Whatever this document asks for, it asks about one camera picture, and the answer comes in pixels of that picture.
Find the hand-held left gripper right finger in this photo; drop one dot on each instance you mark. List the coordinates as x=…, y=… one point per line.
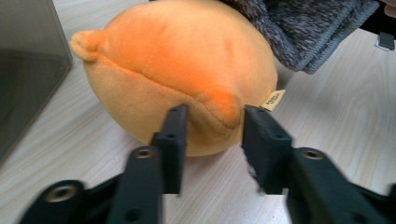
x=264, y=149

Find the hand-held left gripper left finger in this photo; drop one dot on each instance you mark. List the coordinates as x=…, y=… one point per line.
x=172, y=149

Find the grey fluffy towel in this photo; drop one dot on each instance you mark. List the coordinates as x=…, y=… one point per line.
x=299, y=31

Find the orange plush toy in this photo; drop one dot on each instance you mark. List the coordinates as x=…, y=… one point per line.
x=174, y=62

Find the grey metal box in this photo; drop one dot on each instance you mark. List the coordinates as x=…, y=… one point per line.
x=28, y=71

